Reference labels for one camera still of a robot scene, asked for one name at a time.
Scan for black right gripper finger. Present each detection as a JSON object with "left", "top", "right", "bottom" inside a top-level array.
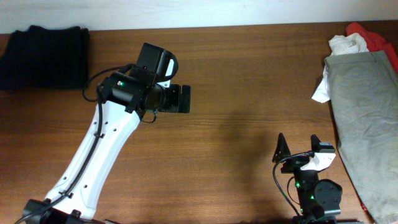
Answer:
[
  {"left": 272, "top": 133, "right": 291, "bottom": 163},
  {"left": 310, "top": 134, "right": 321, "bottom": 152}
]

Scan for dark green shorts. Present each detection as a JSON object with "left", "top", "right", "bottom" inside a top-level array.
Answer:
[{"left": 1, "top": 26, "right": 90, "bottom": 90}]

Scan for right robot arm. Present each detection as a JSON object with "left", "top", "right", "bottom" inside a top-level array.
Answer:
[{"left": 272, "top": 133, "right": 359, "bottom": 224}]

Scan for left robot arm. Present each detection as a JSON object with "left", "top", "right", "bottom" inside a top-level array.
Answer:
[{"left": 18, "top": 43, "right": 191, "bottom": 223}]

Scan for grey folded garment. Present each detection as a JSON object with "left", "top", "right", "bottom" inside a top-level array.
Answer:
[{"left": 325, "top": 51, "right": 397, "bottom": 223}]

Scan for white crumpled garment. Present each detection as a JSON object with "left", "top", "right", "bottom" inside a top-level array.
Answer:
[{"left": 312, "top": 33, "right": 369, "bottom": 103}]

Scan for red garment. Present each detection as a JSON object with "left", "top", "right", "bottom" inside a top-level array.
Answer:
[{"left": 346, "top": 22, "right": 397, "bottom": 72}]

